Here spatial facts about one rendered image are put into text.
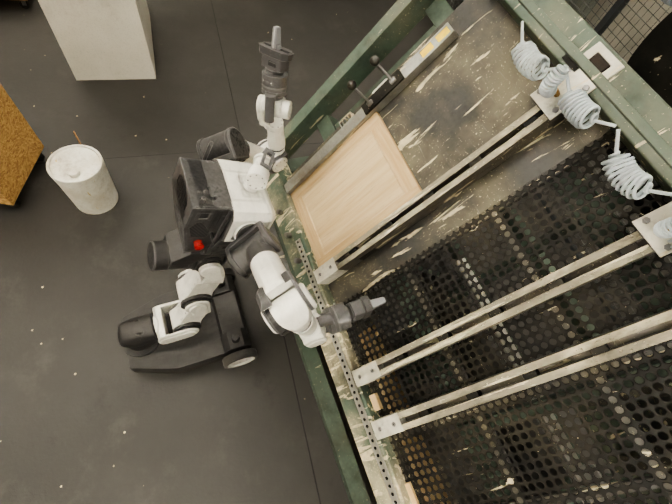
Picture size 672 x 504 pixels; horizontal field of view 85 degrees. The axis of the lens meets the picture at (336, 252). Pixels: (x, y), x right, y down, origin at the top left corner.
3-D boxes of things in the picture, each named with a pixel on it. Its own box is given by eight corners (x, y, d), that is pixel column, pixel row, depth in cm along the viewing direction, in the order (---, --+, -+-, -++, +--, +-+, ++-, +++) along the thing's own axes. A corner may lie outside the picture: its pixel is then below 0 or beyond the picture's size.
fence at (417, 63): (289, 186, 183) (283, 185, 180) (451, 27, 134) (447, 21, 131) (292, 194, 181) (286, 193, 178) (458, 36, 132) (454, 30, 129)
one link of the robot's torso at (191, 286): (179, 316, 175) (193, 269, 140) (172, 283, 181) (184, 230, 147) (212, 310, 183) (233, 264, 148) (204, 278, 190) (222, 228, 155)
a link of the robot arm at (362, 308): (371, 323, 128) (339, 336, 125) (360, 298, 131) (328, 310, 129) (376, 313, 116) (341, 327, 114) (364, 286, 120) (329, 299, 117)
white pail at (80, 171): (72, 181, 259) (38, 131, 218) (120, 177, 268) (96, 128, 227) (71, 219, 246) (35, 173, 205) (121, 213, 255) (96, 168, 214)
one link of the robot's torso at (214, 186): (172, 281, 124) (203, 219, 100) (155, 200, 137) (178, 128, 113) (253, 274, 143) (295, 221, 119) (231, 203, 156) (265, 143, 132)
